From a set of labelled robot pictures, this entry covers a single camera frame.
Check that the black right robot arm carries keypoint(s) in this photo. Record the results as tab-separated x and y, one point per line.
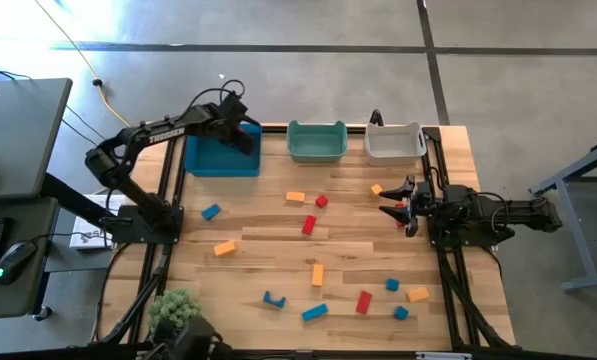
528	212

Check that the small red block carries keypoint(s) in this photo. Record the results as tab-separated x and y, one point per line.
239	132

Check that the grey desk top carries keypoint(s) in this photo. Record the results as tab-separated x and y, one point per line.
18	140

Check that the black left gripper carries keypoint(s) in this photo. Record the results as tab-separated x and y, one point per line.
232	114

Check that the white printed booklet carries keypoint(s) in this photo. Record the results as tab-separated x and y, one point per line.
85	235

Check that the green plastic bin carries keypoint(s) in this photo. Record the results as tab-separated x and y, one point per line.
318	145

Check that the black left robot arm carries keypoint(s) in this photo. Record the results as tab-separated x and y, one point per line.
153	135

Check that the blue cube block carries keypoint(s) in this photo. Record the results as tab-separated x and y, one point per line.
392	284
401	313

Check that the blue arch block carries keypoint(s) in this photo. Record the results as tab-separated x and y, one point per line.
267	299

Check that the small orange cube block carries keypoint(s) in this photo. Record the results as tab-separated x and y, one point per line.
376	189

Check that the white label strip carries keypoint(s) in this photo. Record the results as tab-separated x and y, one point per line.
443	356

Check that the short blue block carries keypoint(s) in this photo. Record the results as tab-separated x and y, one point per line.
211	211

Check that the desk caster wheel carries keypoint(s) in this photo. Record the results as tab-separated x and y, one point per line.
43	313

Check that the long blue block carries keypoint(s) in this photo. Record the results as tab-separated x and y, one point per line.
314	312

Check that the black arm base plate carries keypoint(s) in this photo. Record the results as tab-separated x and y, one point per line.
128	230
478	240

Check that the black aluminium table frame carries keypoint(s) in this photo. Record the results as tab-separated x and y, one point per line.
432	134

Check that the black table camera mount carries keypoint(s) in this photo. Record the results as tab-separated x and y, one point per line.
193	340

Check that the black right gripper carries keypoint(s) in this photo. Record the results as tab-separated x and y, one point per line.
422	202

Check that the black clamp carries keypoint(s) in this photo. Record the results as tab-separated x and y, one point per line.
376	119

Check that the long red block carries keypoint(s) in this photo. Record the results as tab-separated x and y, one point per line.
363	302
309	225
401	205

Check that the orange rectangular block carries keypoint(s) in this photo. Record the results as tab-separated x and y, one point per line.
224	248
295	196
317	275
418	294

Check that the green artificial succulent plant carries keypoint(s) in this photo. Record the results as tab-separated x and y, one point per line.
173	307

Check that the red cube block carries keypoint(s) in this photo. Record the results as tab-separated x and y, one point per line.
321	201

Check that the blue plastic bin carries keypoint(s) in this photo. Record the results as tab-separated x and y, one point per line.
213	160

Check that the blue steel table frame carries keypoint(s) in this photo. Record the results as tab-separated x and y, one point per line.
575	230

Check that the black desk support bar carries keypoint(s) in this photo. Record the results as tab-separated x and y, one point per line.
73	200

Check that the dark desk top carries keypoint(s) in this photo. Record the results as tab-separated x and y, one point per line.
8	300

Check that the white plastic bin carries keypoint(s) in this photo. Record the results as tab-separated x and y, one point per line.
395	145

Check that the black computer mouse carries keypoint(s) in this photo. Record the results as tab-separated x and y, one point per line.
13	260

